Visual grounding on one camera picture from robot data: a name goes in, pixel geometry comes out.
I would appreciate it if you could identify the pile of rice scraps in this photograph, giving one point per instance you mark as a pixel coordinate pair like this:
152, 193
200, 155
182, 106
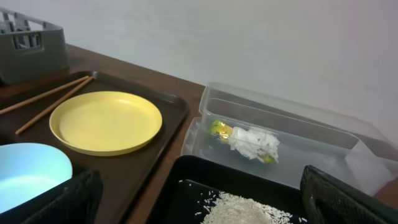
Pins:
225, 208

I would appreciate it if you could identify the light blue bowl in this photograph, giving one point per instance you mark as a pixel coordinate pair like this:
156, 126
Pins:
29, 169

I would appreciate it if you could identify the green snack wrapper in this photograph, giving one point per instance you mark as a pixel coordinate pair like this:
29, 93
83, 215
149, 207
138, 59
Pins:
222, 130

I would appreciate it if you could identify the clear plastic bin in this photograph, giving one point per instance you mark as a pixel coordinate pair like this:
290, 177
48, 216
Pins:
349, 149

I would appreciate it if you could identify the wooden chopstick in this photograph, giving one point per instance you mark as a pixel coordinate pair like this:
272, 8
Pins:
52, 107
42, 95

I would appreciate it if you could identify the black food waste tray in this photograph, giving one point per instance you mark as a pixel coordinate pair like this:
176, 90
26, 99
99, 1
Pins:
194, 184

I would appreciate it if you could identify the yellow plate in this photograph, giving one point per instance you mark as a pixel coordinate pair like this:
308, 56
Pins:
105, 123

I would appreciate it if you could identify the dark brown serving tray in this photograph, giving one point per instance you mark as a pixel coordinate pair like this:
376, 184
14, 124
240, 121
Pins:
123, 176

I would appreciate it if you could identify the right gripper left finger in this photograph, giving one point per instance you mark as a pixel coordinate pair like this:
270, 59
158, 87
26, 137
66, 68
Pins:
74, 201

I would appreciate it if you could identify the grey dishwasher rack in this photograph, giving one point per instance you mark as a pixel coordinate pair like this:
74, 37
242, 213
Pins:
30, 47

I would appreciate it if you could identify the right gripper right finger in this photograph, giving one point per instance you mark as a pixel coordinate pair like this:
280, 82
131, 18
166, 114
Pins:
328, 200

